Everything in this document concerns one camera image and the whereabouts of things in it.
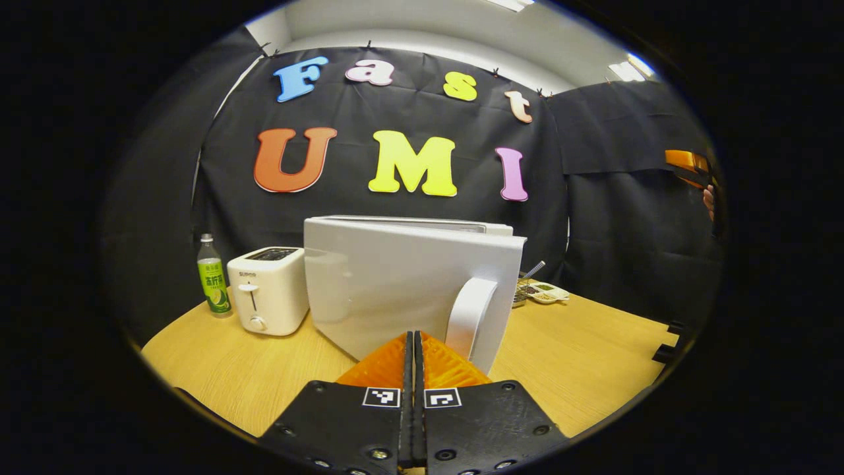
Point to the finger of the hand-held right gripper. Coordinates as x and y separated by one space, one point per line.
686 159

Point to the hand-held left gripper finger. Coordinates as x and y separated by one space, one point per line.
419 422
407 422

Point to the white microwave oven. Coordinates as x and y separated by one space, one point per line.
369 284

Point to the ceiling light panel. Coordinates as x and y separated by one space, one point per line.
508 4
630 68

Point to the black table clamp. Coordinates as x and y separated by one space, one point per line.
664 353
676 326

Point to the white divided condiment dish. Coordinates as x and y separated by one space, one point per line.
550 293

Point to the white toaster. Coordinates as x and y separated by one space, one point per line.
270 297

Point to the green label drink bottle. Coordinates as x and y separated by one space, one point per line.
214 284

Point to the black backdrop cloth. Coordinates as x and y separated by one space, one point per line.
356 112

